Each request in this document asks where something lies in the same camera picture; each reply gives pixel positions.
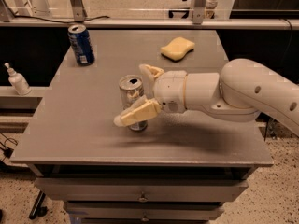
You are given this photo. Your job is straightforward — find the blue soda can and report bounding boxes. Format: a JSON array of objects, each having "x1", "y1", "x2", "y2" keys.
[{"x1": 68, "y1": 24, "x2": 95, "y2": 66}]

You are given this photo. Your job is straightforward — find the black cable on ledge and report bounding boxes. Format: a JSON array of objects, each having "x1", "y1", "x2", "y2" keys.
[{"x1": 6, "y1": 7, "x2": 111, "y2": 25}]

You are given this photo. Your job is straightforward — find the grey drawer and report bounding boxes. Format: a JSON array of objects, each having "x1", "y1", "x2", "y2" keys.
[
  {"x1": 64, "y1": 202, "x2": 224, "y2": 221},
  {"x1": 35, "y1": 178, "x2": 248, "y2": 203}
]

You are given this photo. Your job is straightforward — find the left metal frame post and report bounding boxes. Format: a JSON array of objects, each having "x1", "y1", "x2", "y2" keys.
[{"x1": 70, "y1": 0, "x2": 87, "y2": 22}]

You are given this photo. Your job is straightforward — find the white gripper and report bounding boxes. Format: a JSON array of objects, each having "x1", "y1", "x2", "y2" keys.
[{"x1": 114, "y1": 64, "x2": 187, "y2": 127}]

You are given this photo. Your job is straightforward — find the right metal frame post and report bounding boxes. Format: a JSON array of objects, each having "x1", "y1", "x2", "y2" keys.
[{"x1": 191, "y1": 0, "x2": 206, "y2": 24}]

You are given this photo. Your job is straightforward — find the white pump bottle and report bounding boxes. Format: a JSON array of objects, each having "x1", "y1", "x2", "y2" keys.
[{"x1": 5, "y1": 63, "x2": 31, "y2": 95}]

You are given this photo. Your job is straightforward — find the yellow sponge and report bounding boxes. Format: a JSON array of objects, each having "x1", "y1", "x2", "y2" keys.
[{"x1": 160, "y1": 37, "x2": 195, "y2": 62}]

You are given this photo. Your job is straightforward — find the grey drawer cabinet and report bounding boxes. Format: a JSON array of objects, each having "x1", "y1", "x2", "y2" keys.
[{"x1": 12, "y1": 30, "x2": 272, "y2": 224}]

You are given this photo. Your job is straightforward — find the metal frame post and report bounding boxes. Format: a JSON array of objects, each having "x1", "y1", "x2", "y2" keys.
[
  {"x1": 191, "y1": 0, "x2": 206, "y2": 24},
  {"x1": 70, "y1": 0, "x2": 87, "y2": 22}
]

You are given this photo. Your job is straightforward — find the upper grey drawer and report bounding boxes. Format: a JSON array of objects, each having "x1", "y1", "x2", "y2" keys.
[{"x1": 35, "y1": 178, "x2": 248, "y2": 203}]

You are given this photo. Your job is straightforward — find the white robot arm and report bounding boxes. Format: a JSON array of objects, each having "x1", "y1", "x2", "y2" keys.
[{"x1": 114, "y1": 59, "x2": 299, "y2": 135}]

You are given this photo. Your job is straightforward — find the lower grey drawer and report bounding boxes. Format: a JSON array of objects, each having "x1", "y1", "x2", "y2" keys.
[{"x1": 64, "y1": 202, "x2": 224, "y2": 221}]

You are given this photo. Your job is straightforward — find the silver redbull can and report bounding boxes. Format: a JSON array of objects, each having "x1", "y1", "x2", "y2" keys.
[{"x1": 118, "y1": 74, "x2": 149, "y2": 133}]

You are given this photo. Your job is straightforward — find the black floor cables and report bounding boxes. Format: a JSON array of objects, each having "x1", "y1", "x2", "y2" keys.
[{"x1": 0, "y1": 132, "x2": 19, "y2": 163}]

